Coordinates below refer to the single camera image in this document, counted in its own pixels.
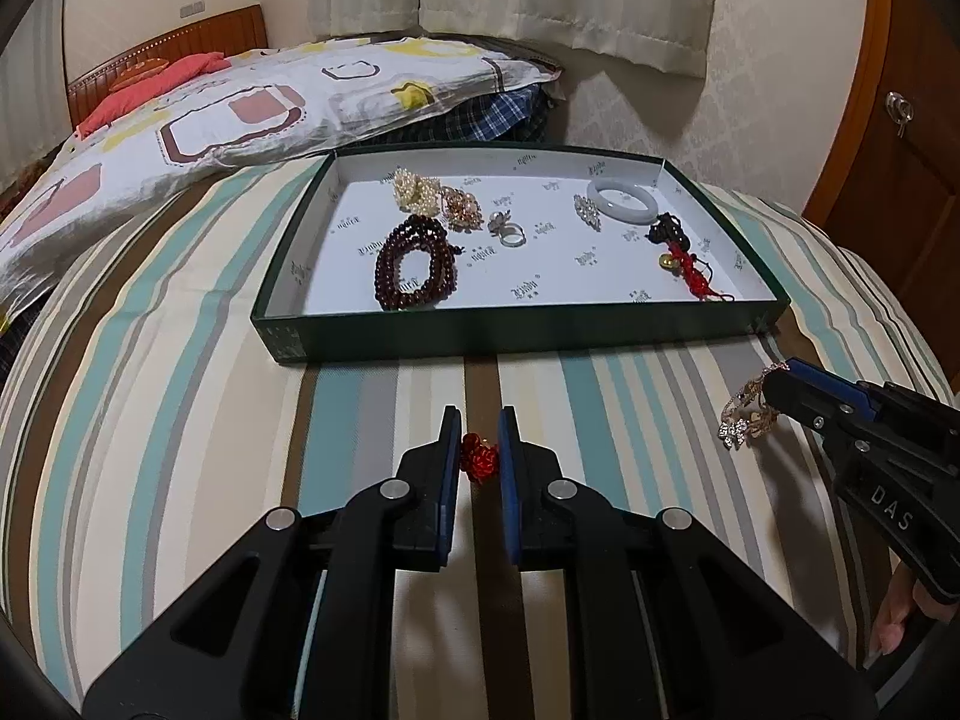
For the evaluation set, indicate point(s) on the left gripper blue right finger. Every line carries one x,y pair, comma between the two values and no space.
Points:
662,619

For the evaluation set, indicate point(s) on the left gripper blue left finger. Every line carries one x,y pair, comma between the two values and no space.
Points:
295,619

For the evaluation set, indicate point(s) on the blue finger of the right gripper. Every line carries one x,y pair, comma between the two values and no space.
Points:
849,393
803,403

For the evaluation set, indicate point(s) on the small red bead charm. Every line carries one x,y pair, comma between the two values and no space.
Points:
478,458

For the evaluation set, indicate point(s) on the white jade bangle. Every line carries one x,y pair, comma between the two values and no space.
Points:
623,201

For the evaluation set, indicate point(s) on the silver crystal brooch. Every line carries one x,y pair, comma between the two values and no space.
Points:
588,212

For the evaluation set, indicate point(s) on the black tassel cord pendant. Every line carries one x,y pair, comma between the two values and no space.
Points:
667,229

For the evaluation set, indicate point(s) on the green white jewelry box tray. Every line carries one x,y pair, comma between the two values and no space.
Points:
552,284

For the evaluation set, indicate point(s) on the person's right hand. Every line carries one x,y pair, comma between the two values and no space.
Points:
905,594

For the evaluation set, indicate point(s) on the wooden door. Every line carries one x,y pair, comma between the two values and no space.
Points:
894,201

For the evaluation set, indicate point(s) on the metal door knob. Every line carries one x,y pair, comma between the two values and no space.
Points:
900,111

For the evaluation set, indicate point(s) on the blue plaid bed sheet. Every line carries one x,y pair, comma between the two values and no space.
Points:
519,116

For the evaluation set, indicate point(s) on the patterned white bed quilt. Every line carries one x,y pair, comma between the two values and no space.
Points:
273,106

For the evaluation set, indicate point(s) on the white left curtain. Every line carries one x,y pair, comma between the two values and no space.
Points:
34,115

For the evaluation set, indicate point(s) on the pink pillow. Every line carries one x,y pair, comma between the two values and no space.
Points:
147,87

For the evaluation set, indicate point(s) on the orange round cushion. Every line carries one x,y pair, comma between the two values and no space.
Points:
138,72

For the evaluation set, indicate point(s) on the wooden bed headboard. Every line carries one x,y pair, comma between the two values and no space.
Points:
232,33

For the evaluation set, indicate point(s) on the wall power socket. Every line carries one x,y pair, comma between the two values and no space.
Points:
189,10

